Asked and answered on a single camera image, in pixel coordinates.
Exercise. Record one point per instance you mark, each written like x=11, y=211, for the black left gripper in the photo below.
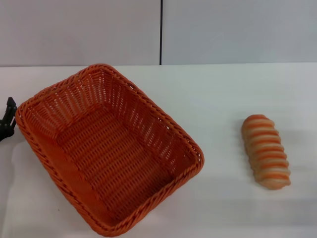
x=5, y=130

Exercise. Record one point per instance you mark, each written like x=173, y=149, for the orange woven plastic basket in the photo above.
x=116, y=158

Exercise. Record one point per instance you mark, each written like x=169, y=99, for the orange striped bread loaf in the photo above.
x=267, y=153

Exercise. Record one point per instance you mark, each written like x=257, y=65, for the black vertical wall strip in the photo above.
x=161, y=32

